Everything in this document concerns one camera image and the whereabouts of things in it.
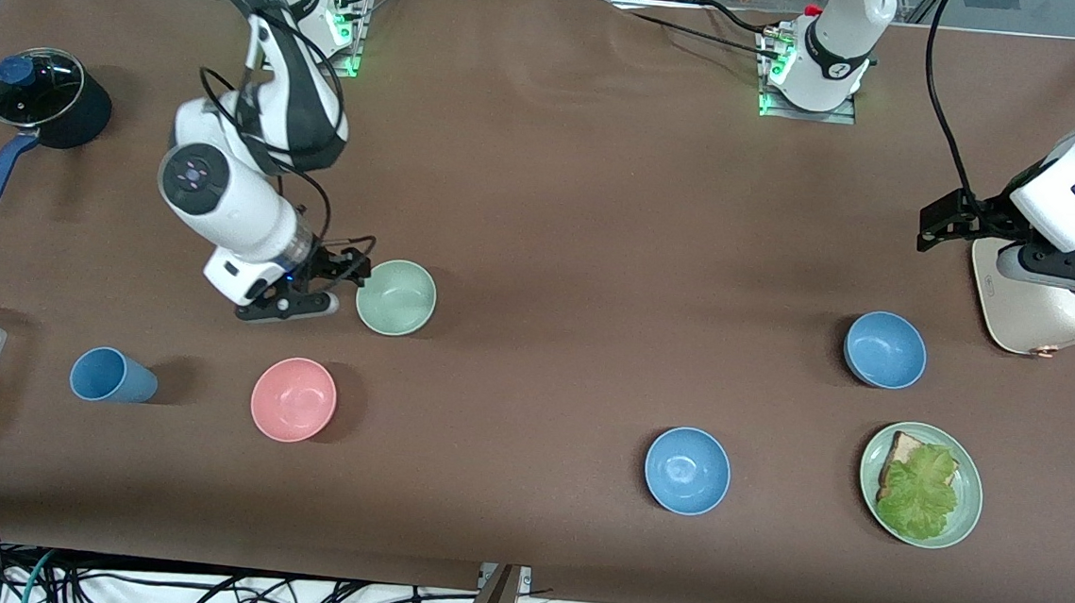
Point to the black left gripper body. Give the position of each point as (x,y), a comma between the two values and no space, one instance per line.
(990,213)

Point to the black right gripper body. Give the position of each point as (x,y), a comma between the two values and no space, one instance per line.
(325,261)

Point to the pale green bowl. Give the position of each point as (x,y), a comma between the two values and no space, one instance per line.
(396,296)

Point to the blue bowl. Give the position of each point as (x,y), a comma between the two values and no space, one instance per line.
(686,470)
(884,349)

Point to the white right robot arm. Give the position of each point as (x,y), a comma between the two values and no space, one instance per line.
(241,205)

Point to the pink bowl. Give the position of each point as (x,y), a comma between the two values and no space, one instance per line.
(293,400)

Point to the cream white toaster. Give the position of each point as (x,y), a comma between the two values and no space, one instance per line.
(1038,318)

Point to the brown table mat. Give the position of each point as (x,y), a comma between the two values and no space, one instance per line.
(545,198)

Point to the bread slice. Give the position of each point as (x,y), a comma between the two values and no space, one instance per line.
(906,447)

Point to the blue plastic cup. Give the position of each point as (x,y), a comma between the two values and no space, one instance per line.
(111,376)

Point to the green lettuce leaf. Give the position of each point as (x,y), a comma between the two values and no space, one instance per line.
(921,499)

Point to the pale green plate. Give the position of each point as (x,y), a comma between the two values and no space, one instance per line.
(970,502)

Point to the glass pot lid blue knob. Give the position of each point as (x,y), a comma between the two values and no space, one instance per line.
(41,92)

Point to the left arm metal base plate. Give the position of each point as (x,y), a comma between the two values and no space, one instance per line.
(806,116)

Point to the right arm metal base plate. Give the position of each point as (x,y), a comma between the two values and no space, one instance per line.
(351,61)

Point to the small metal bracket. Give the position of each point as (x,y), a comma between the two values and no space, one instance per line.
(526,577)

